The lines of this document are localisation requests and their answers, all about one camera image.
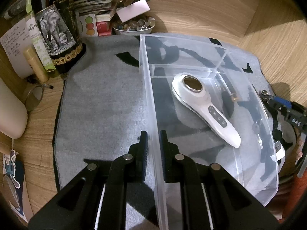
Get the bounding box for clear plastic storage bin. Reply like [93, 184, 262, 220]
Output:
[139, 33, 278, 229]

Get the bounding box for white handheld massager device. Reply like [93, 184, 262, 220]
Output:
[171, 73, 241, 148]

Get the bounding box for silver metal clip tool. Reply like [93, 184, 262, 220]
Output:
[252, 85, 270, 119]

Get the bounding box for white charger plug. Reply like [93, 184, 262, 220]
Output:
[274, 141, 286, 161]

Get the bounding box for black lighter with orange tip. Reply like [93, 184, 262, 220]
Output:
[219, 74, 240, 101]

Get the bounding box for grey mat with black letters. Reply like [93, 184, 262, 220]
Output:
[52, 32, 298, 230]

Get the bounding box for round eyeglasses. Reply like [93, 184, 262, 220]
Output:
[24, 84, 54, 112]

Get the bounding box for round mirror on card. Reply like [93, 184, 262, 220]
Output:
[1, 176, 19, 208]

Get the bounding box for pink thermos cup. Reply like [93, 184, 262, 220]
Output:
[0, 80, 28, 139]

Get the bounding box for yellow tube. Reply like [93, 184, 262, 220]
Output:
[23, 45, 49, 83]

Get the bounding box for white bowl of stones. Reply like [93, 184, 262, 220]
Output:
[112, 17, 156, 36]

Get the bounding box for green white spray bottle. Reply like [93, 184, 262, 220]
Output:
[26, 0, 56, 73]

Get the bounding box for white card on bowl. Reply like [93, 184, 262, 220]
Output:
[116, 0, 150, 22]

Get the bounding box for white handwritten paper note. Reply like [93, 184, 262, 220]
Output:
[1, 19, 33, 79]

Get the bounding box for dark wine bottle elephant label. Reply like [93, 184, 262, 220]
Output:
[31, 0, 86, 77]

